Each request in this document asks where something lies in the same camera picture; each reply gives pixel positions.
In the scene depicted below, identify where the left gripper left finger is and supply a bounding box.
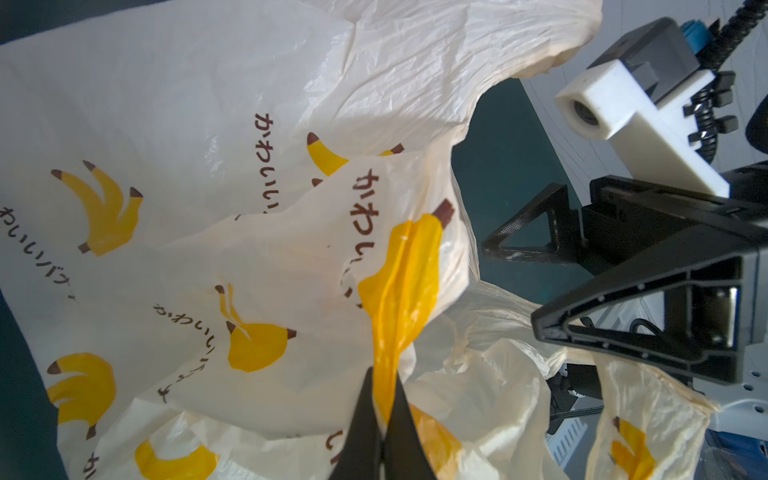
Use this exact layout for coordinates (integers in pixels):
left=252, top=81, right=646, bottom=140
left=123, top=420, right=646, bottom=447
left=328, top=367, right=383, bottom=480

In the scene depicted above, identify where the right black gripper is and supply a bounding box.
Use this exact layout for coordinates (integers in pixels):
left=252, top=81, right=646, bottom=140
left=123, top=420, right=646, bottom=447
left=481, top=162, right=767, bottom=384

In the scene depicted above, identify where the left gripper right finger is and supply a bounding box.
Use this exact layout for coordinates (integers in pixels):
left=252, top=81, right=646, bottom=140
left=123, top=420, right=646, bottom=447
left=383, top=378, right=435, bottom=480

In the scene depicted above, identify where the cream banana-print plastic bag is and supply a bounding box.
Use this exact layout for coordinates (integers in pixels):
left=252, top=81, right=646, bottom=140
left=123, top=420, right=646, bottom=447
left=1, top=1, right=716, bottom=479

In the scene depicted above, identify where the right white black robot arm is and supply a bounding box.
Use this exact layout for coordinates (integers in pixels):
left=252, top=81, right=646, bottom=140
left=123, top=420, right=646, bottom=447
left=482, top=1, right=767, bottom=384

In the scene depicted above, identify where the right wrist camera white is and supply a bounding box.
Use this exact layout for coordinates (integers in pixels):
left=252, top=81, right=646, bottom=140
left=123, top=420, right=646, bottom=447
left=555, top=17, right=730, bottom=197

